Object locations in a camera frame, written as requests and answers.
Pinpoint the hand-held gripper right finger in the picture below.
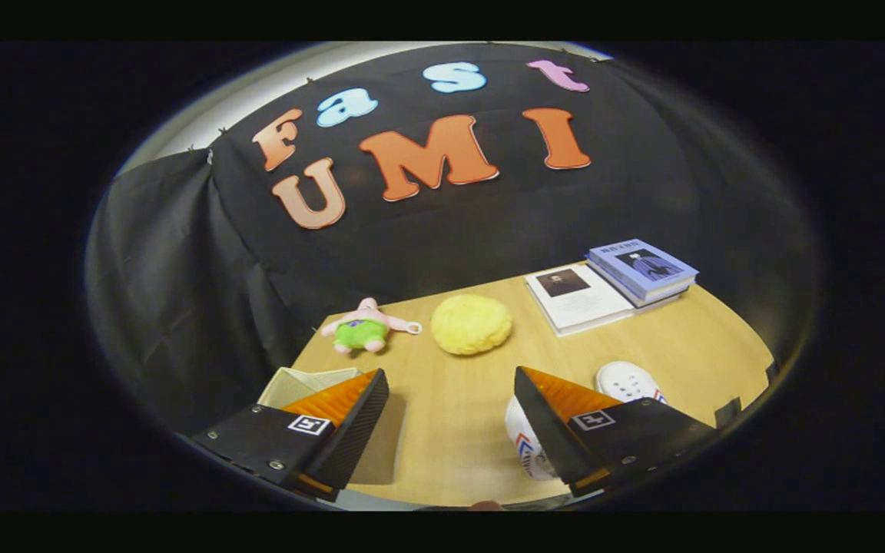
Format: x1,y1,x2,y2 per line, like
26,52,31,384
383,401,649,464
514,366,720,498

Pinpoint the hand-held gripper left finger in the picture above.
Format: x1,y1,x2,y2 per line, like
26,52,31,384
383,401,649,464
191,368,390,502

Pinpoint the white canvas shoe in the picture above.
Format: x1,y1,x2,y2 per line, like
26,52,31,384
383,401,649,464
595,361,668,406
505,396,562,482

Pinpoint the brown fabric storage box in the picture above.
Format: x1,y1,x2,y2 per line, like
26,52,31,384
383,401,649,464
257,366,364,409

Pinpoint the pink and green plush toy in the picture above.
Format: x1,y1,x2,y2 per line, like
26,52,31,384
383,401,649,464
321,297,423,355

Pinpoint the yellow plush ball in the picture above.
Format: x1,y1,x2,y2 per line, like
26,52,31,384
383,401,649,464
431,294,514,356

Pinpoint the white book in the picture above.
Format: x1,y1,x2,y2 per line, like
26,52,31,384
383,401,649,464
523,263,637,338

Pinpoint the blue book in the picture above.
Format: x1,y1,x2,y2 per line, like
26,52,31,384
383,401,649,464
585,238,699,308

